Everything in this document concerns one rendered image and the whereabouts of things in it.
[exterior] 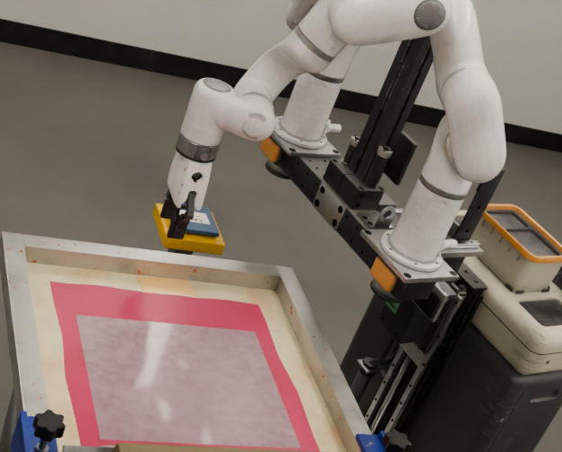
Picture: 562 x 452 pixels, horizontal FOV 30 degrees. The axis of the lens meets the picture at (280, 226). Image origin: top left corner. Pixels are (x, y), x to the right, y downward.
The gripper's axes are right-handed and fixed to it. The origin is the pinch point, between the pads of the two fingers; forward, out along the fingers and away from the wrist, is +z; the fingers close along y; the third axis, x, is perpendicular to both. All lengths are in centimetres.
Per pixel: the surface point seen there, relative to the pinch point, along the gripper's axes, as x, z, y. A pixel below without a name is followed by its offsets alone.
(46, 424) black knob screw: 29, 1, -54
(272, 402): -14.4, 12.3, -34.9
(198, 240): -11.5, 12.2, 13.1
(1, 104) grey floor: -4, 106, 246
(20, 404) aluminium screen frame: 30, 9, -42
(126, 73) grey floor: -67, 107, 301
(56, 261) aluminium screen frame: 19.8, 10.6, -1.9
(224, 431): -3.4, 12.1, -42.8
